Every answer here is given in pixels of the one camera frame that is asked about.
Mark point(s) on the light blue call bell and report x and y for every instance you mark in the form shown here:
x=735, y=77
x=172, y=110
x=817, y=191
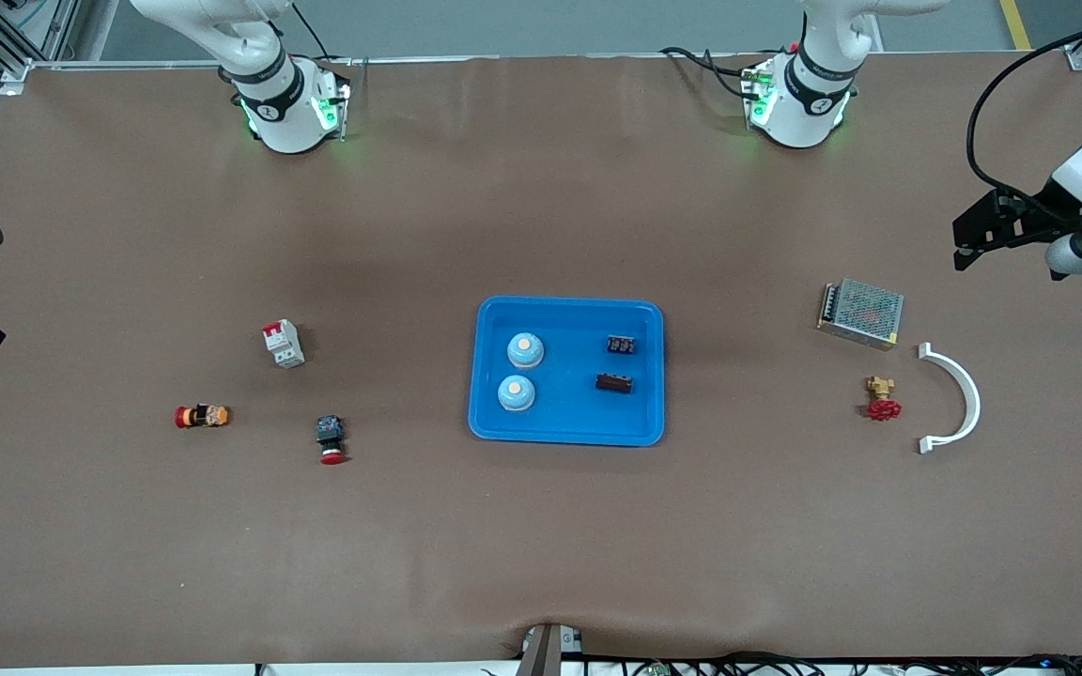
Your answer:
x=525, y=349
x=516, y=392

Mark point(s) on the brass valve red handwheel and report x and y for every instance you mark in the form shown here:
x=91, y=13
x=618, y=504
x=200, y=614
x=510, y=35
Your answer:
x=882, y=409

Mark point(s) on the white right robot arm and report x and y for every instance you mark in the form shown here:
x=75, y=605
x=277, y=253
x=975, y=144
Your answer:
x=283, y=108

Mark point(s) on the short brown capacitor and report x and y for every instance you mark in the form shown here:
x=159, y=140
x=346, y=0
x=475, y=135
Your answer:
x=621, y=345

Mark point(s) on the white curved plastic bracket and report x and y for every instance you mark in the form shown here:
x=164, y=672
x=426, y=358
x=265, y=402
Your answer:
x=974, y=402

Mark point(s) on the blue plastic tray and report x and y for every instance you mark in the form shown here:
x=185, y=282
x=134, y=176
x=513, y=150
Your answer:
x=569, y=413

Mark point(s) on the white red circuit breaker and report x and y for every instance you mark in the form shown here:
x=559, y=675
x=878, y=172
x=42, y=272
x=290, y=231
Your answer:
x=283, y=345

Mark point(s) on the brown table mat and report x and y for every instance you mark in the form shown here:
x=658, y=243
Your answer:
x=541, y=188

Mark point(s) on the grey metal clamp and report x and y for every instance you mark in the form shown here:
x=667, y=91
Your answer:
x=548, y=648

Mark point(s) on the orange yellow emergency stop switch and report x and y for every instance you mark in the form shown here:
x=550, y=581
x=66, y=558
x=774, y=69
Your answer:
x=201, y=416

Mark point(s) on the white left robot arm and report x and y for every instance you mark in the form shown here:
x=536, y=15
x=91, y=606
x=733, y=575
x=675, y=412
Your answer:
x=799, y=103

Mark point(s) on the red mushroom pushbutton black body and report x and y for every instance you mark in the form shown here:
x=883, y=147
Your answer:
x=331, y=432

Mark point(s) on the metal mesh power supply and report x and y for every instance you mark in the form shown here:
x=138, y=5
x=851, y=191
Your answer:
x=865, y=312

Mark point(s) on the tall brown capacitor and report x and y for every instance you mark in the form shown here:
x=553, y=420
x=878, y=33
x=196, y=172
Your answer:
x=614, y=382

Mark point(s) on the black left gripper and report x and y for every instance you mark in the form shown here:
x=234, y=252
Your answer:
x=1035, y=218

